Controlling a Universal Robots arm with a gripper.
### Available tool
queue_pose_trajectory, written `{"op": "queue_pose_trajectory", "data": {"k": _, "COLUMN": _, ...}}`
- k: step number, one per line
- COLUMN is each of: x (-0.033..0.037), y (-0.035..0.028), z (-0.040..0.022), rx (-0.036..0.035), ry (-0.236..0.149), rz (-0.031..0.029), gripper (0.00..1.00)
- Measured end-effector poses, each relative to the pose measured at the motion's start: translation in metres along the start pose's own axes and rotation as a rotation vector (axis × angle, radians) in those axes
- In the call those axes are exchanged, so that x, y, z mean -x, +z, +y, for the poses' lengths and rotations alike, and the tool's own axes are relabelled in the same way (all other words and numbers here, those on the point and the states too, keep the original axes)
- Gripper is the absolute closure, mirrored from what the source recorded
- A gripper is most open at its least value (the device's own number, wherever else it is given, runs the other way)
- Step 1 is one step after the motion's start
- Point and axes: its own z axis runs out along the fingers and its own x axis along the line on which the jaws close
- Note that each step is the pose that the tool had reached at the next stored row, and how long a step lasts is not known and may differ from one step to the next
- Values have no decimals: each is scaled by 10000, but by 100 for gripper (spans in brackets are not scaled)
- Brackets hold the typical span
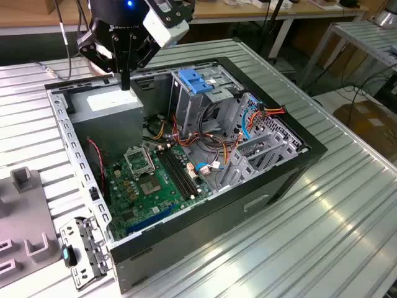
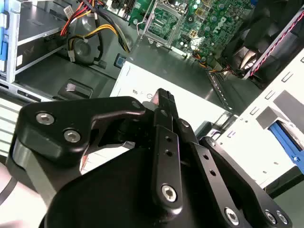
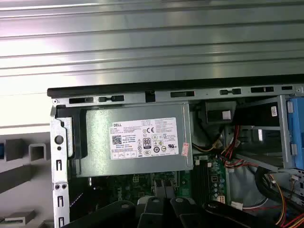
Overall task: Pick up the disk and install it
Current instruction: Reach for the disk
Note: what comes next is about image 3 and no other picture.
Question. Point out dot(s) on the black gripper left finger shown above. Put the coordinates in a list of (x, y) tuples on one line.
[(114, 213)]

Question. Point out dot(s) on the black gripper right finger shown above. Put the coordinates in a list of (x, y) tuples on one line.
[(185, 213)]

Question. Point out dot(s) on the black RAM slot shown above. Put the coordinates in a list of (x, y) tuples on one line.
[(205, 183), (197, 183)]

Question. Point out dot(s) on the green motherboard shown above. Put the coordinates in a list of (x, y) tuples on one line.
[(213, 171)]

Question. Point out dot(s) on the grey power supply unit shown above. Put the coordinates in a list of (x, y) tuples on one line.
[(99, 147)]

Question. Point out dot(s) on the grey parts rack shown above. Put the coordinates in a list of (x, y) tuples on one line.
[(14, 152)]

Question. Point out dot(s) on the black open PC case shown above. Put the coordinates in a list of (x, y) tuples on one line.
[(204, 93)]

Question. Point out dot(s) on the grey metal drive cage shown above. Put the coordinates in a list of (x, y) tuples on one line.
[(283, 133)]

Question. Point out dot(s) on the blue drive cage latch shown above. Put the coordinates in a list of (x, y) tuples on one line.
[(297, 123)]

